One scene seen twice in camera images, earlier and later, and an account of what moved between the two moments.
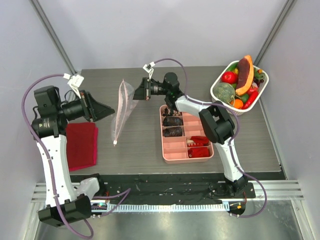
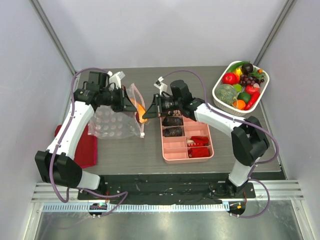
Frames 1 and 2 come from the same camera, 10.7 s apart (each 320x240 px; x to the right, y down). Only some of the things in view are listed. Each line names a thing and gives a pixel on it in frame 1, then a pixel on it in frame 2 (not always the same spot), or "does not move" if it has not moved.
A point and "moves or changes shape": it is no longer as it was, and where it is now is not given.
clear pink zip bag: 125,103 moves or changes shape
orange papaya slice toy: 245,74 → 140,111
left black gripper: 93,110 → 128,107
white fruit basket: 239,86 does not move
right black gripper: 146,88 → 158,105
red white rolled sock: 196,141 does not move
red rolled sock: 200,152 does not move
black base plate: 160,188 does not move
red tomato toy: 229,77 does not move
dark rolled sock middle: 173,121 does not move
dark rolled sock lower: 172,131 does not move
